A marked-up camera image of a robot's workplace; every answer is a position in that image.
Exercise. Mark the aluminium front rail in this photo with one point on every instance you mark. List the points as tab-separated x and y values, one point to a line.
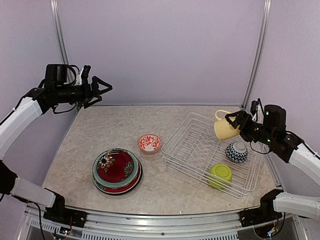
103	225

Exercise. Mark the lime green bowl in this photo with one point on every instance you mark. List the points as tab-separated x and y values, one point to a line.
220	176

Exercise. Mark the white wire dish rack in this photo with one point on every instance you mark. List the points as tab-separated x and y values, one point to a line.
193	149

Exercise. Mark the right aluminium corner post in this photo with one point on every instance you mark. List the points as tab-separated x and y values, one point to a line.
258	53

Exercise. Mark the yellow mug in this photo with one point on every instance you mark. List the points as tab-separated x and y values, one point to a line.
223	130

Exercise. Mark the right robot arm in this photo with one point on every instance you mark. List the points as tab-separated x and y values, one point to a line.
288	147

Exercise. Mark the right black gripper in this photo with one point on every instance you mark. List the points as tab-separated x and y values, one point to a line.
242	116

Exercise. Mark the black rimmed beige plate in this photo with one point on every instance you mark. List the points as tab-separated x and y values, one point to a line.
139	171

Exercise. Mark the pink scalloped plate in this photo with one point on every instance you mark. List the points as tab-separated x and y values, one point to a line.
120	189

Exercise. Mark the white red patterned bowl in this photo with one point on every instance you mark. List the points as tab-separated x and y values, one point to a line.
149	143

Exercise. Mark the left aluminium corner post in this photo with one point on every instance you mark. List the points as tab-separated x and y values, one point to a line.
59	30

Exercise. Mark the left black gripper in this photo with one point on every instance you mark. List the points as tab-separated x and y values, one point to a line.
87	93

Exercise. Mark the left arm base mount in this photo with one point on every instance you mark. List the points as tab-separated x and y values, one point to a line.
70	217

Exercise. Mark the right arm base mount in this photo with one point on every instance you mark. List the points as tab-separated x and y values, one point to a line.
255	216

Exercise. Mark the light teal floral plate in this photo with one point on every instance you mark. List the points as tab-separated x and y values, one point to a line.
123	183

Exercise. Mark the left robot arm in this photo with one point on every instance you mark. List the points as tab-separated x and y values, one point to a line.
62	84

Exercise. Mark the aluminium corner post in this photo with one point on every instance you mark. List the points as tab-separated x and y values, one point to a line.
258	53
59	30

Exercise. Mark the blue white patterned cup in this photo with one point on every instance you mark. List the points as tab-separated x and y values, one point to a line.
236	152

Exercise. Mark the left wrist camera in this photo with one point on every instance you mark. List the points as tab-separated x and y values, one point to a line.
82	75

